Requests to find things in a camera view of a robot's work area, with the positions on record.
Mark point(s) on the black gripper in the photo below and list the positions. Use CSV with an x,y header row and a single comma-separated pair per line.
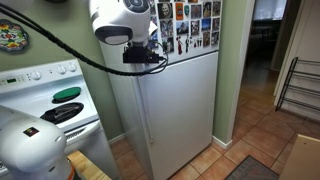
x,y
138,47

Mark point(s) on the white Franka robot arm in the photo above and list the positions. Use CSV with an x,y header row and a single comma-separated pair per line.
x,y
113,13

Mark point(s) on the photo fridge magnet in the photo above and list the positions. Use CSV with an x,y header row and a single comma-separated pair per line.
x,y
195,27
153,7
166,27
216,24
207,9
196,11
206,39
169,45
206,25
182,28
215,38
216,8

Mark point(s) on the white fridge body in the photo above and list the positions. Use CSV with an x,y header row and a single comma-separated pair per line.
x,y
123,100

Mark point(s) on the white fridge main door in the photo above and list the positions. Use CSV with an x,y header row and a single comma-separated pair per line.
x,y
180,110

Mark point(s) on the white closet door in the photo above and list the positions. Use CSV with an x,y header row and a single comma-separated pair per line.
x,y
303,50

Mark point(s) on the blue box magnet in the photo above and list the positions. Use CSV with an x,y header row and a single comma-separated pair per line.
x,y
153,41

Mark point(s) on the purple photo magnet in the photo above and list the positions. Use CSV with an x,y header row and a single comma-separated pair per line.
x,y
154,20

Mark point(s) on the red figure magnet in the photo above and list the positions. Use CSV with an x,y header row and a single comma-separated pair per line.
x,y
179,45

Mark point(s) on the pale face photo magnet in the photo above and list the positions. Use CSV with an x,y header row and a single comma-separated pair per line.
x,y
165,10

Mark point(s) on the black figure magnet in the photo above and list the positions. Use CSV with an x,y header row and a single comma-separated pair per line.
x,y
187,43

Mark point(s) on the orange rectangular magnet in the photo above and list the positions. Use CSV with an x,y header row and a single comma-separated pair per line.
x,y
179,11

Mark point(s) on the small figures magnet group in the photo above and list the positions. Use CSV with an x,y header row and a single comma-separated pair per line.
x,y
196,42

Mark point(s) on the teal oval magnet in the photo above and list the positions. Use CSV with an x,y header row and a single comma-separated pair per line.
x,y
186,10

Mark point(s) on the white stove knob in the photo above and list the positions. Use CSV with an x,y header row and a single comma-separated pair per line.
x,y
72,67
62,69
35,75

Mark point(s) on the green quilted pot holder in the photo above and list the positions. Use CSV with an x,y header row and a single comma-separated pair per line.
x,y
66,94

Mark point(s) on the white doorway trim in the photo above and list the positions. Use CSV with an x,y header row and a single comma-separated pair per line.
x,y
241,66

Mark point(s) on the white electric stove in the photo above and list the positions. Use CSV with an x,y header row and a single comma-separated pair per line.
x,y
83,143

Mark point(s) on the light wooden table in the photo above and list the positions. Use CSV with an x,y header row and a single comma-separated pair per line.
x,y
90,168

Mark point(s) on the grey patterned floor rug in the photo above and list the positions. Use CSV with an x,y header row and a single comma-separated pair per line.
x,y
251,170

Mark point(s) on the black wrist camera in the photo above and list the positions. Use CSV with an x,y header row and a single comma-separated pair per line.
x,y
140,57

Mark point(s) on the colourful decorative wall plate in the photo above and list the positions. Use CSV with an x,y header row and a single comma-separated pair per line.
x,y
11,35

